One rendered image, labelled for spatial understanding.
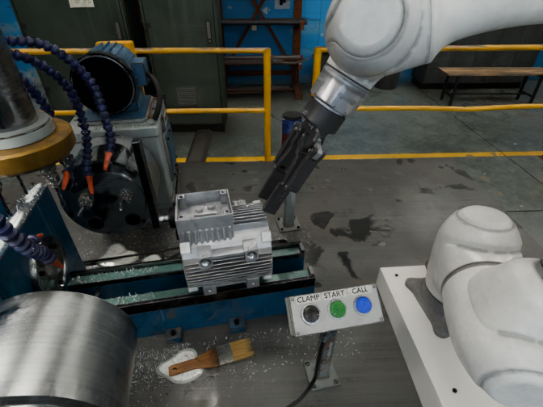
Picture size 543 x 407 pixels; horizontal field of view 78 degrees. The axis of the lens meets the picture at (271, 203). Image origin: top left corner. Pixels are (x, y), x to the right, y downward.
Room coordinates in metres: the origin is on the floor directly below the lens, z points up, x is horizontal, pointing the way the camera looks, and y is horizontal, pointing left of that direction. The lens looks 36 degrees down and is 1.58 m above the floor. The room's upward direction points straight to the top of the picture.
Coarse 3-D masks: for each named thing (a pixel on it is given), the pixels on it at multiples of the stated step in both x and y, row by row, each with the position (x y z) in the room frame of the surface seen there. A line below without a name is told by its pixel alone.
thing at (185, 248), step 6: (264, 234) 0.57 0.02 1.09; (270, 234) 0.57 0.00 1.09; (264, 240) 0.56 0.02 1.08; (270, 240) 0.56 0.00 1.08; (180, 246) 0.53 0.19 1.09; (186, 246) 0.53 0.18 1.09; (180, 252) 0.52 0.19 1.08; (186, 252) 0.52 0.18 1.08; (264, 276) 0.56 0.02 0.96; (270, 276) 0.56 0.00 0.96; (192, 288) 0.52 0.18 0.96; (198, 288) 0.54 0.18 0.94
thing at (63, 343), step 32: (0, 320) 0.29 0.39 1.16; (32, 320) 0.29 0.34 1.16; (64, 320) 0.30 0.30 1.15; (96, 320) 0.32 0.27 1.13; (128, 320) 0.36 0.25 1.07; (0, 352) 0.24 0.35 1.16; (32, 352) 0.25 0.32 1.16; (64, 352) 0.26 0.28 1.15; (96, 352) 0.27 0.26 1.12; (128, 352) 0.31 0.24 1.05; (0, 384) 0.20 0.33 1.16; (32, 384) 0.21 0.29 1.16; (64, 384) 0.22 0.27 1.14; (96, 384) 0.23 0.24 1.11; (128, 384) 0.27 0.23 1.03
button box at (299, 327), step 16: (352, 288) 0.42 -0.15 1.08; (368, 288) 0.42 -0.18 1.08; (288, 304) 0.39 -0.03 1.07; (304, 304) 0.39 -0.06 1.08; (320, 304) 0.39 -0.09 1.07; (352, 304) 0.39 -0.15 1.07; (288, 320) 0.39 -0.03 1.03; (304, 320) 0.37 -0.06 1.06; (320, 320) 0.37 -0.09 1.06; (336, 320) 0.37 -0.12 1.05; (352, 320) 0.37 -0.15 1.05; (368, 320) 0.37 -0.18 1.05
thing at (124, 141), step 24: (96, 144) 0.87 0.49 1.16; (120, 144) 0.88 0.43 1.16; (96, 168) 0.76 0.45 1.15; (120, 168) 0.77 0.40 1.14; (72, 192) 0.74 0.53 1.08; (96, 192) 0.75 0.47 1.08; (120, 192) 0.76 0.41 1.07; (72, 216) 0.73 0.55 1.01; (96, 216) 0.75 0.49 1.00; (120, 216) 0.76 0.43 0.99; (144, 216) 0.78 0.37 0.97
